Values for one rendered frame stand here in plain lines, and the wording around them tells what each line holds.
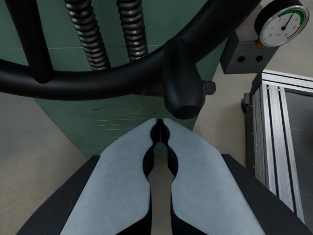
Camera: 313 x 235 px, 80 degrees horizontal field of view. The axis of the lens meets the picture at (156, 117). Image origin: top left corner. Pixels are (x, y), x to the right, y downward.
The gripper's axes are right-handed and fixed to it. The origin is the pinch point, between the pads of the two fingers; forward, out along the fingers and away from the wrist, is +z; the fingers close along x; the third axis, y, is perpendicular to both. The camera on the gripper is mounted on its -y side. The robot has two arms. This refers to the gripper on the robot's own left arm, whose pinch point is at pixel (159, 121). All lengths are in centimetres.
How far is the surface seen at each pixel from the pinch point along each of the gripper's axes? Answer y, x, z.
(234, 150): 52, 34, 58
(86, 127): 26, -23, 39
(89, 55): -2.0, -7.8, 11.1
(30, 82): -1.2, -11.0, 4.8
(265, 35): -2.5, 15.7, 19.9
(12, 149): 47, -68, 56
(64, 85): -0.7, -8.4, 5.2
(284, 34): -2.5, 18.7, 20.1
